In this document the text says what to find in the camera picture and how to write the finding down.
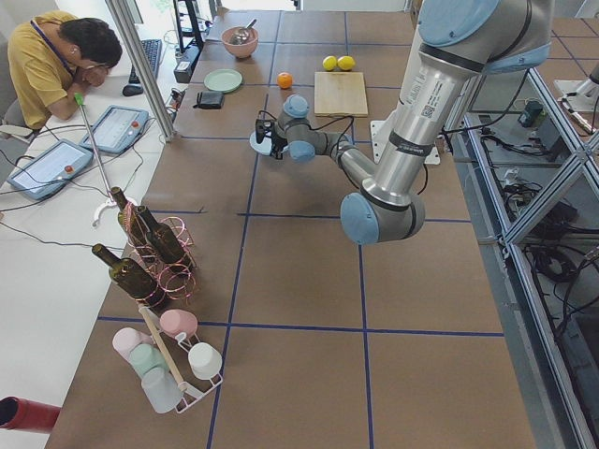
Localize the white wire cup rack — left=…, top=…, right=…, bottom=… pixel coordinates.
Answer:
left=139, top=307, right=223, bottom=413

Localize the orange mandarin fruit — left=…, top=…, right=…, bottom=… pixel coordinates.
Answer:
left=276, top=72, right=293, bottom=89

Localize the pink bowl with ice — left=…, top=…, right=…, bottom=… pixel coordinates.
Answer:
left=221, top=26, right=258, bottom=59

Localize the light blue cup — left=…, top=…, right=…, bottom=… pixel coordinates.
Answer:
left=141, top=367, right=183, bottom=413

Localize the aluminium frame post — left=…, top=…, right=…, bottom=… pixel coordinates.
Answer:
left=105, top=0, right=176, bottom=142

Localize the red cylinder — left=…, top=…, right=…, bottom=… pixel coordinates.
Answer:
left=1, top=397, right=61, bottom=434

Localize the black computer mouse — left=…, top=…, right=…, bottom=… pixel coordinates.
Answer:
left=122, top=84, right=144, bottom=97

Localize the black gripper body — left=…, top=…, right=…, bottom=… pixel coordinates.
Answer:
left=255, top=119, right=286, bottom=147

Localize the near teach pendant tablet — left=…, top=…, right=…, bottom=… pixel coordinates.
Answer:
left=7, top=139, right=93, bottom=200

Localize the folded grey cloth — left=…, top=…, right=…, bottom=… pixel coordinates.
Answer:
left=193, top=91, right=225, bottom=109

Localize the far teach pendant tablet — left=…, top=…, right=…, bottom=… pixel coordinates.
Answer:
left=90, top=105, right=149, bottom=154

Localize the bamboo cutting board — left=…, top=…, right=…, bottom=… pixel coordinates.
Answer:
left=314, top=71, right=369, bottom=117

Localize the light blue plate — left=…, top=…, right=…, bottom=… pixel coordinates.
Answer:
left=249, top=132, right=272, bottom=156

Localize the upper yellow lemon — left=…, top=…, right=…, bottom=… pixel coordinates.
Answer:
left=322, top=55, right=338, bottom=72

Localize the light green plate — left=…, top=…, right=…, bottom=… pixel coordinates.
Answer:
left=203, top=68, right=243, bottom=94

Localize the black keyboard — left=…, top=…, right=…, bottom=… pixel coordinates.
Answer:
left=127, top=38, right=164, bottom=86

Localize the pale pink cup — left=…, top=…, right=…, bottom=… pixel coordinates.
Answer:
left=111, top=327, right=154, bottom=362

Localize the dark green wine bottle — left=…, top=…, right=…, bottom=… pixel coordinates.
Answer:
left=137, top=206, right=190, bottom=267

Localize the yellow lemon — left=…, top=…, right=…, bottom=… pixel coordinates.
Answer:
left=322, top=55, right=338, bottom=72
left=337, top=55, right=356, bottom=71

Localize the light green cup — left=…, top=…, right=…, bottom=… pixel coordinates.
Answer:
left=128, top=343, right=162, bottom=378

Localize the white cup on rack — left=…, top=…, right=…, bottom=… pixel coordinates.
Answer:
left=188, top=342, right=223, bottom=381

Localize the teach pendant tablet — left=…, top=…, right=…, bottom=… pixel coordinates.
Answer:
left=90, top=105, right=149, bottom=154
left=7, top=139, right=93, bottom=200

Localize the green tipped grabber stick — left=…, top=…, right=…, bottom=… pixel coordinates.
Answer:
left=74, top=93, right=117, bottom=228

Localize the person in yellow shirt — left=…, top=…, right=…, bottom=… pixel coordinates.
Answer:
left=7, top=10, right=123, bottom=131

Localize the steel ice scoop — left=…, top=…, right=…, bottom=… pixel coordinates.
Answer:
left=229, top=18, right=257, bottom=45

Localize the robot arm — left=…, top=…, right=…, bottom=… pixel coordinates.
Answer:
left=251, top=1, right=554, bottom=245

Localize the copper wire bottle rack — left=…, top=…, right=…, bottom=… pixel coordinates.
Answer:
left=118, top=199, right=197, bottom=304

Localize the lower yellow lemon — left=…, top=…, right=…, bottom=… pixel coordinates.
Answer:
left=337, top=55, right=356, bottom=71

